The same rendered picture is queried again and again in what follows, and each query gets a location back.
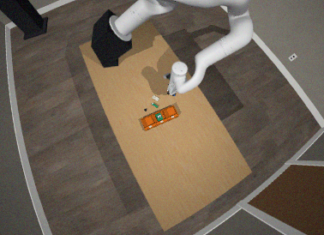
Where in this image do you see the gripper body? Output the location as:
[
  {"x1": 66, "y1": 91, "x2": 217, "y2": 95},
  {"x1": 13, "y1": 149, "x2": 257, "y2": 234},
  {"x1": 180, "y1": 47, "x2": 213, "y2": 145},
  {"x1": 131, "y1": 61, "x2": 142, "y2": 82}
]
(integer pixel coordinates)
[{"x1": 167, "y1": 83, "x2": 177, "y2": 95}]

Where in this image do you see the orange rack of bins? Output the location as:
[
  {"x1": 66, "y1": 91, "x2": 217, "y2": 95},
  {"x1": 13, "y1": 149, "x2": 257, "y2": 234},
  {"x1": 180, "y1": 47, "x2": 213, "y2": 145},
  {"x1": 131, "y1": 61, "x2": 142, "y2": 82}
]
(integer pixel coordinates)
[{"x1": 141, "y1": 105, "x2": 179, "y2": 131}]

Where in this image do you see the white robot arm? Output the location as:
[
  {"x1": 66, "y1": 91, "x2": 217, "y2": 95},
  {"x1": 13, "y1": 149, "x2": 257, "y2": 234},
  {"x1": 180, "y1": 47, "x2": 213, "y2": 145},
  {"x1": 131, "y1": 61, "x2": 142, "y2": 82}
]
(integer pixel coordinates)
[{"x1": 109, "y1": 0, "x2": 254, "y2": 94}]

